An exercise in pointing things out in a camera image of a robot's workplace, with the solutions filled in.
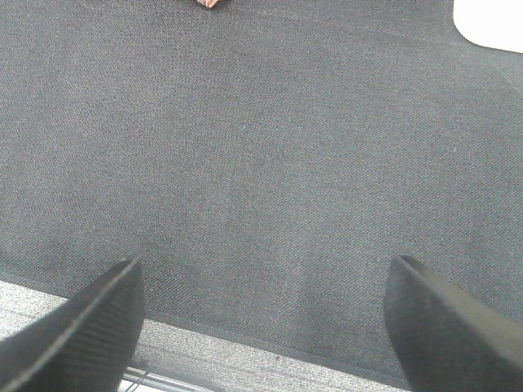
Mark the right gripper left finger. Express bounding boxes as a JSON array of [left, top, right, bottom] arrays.
[[1, 260, 145, 391]]

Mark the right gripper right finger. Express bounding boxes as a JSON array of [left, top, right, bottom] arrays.
[[384, 256, 522, 391]]

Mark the brown microfiber towel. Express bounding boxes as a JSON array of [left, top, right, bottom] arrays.
[[196, 0, 224, 10]]

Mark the black table mat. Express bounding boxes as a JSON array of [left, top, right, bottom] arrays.
[[1, 1, 522, 391]]

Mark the white plastic bin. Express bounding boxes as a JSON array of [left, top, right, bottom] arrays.
[[453, 0, 522, 54]]

